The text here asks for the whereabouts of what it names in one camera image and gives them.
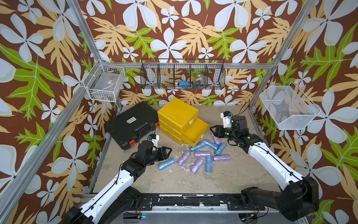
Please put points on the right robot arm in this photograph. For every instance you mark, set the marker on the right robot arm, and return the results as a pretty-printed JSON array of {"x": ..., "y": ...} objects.
[{"x": 298, "y": 196}]

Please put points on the blue trash bag roll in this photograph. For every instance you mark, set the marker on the blue trash bag roll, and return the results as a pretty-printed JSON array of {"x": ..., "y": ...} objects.
[
  {"x": 198, "y": 146},
  {"x": 166, "y": 164},
  {"x": 220, "y": 149},
  {"x": 209, "y": 166},
  {"x": 210, "y": 144}
]

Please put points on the black tool case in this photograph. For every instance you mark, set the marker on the black tool case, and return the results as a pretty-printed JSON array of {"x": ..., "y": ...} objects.
[{"x": 128, "y": 127}]

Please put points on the blue object in basket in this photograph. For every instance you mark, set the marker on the blue object in basket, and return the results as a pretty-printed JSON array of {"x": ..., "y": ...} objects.
[{"x": 184, "y": 84}]

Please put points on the white mesh basket right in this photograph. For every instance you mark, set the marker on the white mesh basket right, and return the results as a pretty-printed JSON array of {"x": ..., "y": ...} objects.
[{"x": 289, "y": 106}]

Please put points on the clear jar in basket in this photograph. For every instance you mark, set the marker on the clear jar in basket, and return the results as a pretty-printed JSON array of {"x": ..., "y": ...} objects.
[{"x": 199, "y": 80}]

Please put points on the yellow drawer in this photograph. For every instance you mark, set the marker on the yellow drawer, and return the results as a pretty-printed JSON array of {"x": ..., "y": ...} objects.
[{"x": 193, "y": 134}]

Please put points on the aluminium frame post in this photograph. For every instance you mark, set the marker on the aluminium frame post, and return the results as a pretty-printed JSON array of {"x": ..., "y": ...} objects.
[{"x": 299, "y": 21}]

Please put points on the purple trash bag roll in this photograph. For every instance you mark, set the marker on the purple trash bag roll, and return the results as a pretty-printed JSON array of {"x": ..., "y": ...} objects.
[
  {"x": 199, "y": 162},
  {"x": 181, "y": 161},
  {"x": 221, "y": 158},
  {"x": 216, "y": 140},
  {"x": 202, "y": 153}
]

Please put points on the white wire basket left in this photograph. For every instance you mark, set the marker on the white wire basket left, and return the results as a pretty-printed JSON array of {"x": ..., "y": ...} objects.
[{"x": 104, "y": 82}]

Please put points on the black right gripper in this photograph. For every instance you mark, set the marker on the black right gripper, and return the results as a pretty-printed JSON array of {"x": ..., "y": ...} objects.
[{"x": 219, "y": 129}]

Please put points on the black wire basket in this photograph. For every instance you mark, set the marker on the black wire basket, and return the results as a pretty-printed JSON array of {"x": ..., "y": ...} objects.
[{"x": 168, "y": 73}]

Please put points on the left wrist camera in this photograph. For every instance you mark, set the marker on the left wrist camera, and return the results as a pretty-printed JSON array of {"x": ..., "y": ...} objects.
[{"x": 154, "y": 138}]

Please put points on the yellow plastic drawer cabinet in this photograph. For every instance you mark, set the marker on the yellow plastic drawer cabinet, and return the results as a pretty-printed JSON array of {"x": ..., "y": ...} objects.
[{"x": 175, "y": 120}]

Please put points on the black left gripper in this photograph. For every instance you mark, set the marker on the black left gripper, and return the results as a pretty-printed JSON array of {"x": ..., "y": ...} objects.
[{"x": 162, "y": 152}]

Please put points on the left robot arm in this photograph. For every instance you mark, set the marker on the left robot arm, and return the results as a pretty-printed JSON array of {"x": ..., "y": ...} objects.
[{"x": 119, "y": 195}]

